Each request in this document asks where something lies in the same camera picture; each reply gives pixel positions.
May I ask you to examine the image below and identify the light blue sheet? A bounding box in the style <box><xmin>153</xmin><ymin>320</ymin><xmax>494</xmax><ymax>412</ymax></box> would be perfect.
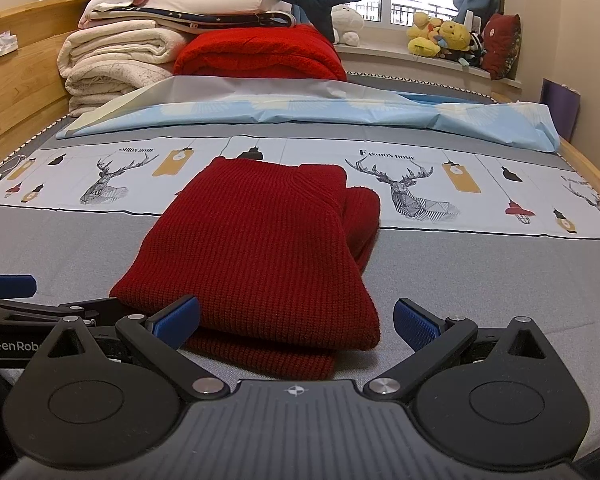
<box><xmin>55</xmin><ymin>76</ymin><xmax>561</xmax><ymax>153</ymax></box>

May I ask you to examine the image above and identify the dark red knitted sweater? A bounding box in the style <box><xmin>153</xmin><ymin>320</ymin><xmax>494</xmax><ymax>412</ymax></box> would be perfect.
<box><xmin>109</xmin><ymin>156</ymin><xmax>383</xmax><ymax>381</ymax></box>

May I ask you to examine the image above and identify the white folded quilt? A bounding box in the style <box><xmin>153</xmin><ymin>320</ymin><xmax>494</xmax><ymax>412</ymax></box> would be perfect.
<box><xmin>87</xmin><ymin>0</ymin><xmax>293</xmax><ymax>23</ymax></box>

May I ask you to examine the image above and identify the bright red knitted blanket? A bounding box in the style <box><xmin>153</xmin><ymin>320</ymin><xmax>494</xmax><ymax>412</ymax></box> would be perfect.
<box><xmin>172</xmin><ymin>24</ymin><xmax>347</xmax><ymax>82</ymax></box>

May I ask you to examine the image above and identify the grey mattress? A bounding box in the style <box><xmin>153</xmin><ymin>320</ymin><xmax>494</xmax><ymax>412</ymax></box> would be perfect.
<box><xmin>345</xmin><ymin>71</ymin><xmax>496</xmax><ymax>106</ymax></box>

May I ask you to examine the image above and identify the yellow plush toy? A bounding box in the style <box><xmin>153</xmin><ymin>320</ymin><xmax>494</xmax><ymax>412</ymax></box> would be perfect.
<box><xmin>437</xmin><ymin>20</ymin><xmax>473</xmax><ymax>53</ymax></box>
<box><xmin>406</xmin><ymin>11</ymin><xmax>443</xmax><ymax>58</ymax></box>

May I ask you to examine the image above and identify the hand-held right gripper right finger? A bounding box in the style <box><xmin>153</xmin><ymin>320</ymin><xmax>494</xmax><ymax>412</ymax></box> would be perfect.
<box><xmin>362</xmin><ymin>298</ymin><xmax>561</xmax><ymax>402</ymax></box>

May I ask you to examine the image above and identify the white window sill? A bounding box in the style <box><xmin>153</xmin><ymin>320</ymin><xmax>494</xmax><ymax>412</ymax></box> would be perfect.
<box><xmin>335</xmin><ymin>42</ymin><xmax>523</xmax><ymax>91</ymax></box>

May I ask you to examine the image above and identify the white plush toy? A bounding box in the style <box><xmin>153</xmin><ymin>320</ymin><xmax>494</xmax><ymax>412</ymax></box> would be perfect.
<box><xmin>330</xmin><ymin>4</ymin><xmax>365</xmax><ymax>47</ymax></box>

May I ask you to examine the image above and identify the cream folded blanket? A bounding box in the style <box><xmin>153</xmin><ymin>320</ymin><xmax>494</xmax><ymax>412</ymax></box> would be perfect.
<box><xmin>57</xmin><ymin>26</ymin><xmax>191</xmax><ymax>117</ymax></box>

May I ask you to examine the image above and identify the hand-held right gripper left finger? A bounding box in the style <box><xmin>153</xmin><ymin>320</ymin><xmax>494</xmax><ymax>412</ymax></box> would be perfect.
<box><xmin>25</xmin><ymin>295</ymin><xmax>231</xmax><ymax>402</ymax></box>

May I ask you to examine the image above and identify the purple bag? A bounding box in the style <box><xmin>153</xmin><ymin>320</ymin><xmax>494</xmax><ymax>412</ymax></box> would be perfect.
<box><xmin>540</xmin><ymin>78</ymin><xmax>580</xmax><ymax>143</ymax></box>

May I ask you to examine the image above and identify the black white striped toy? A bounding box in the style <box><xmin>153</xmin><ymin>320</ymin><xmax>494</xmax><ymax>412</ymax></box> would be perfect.
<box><xmin>467</xmin><ymin>32</ymin><xmax>486</xmax><ymax>67</ymax></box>

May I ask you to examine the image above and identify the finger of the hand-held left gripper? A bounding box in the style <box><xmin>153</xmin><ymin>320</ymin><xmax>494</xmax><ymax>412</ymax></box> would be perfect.
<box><xmin>0</xmin><ymin>297</ymin><xmax>123</xmax><ymax>332</ymax></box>
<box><xmin>0</xmin><ymin>272</ymin><xmax>37</xmax><ymax>299</ymax></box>

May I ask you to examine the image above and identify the dark red cushion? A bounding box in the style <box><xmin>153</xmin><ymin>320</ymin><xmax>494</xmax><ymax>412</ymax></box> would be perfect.
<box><xmin>481</xmin><ymin>12</ymin><xmax>523</xmax><ymax>81</ymax></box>

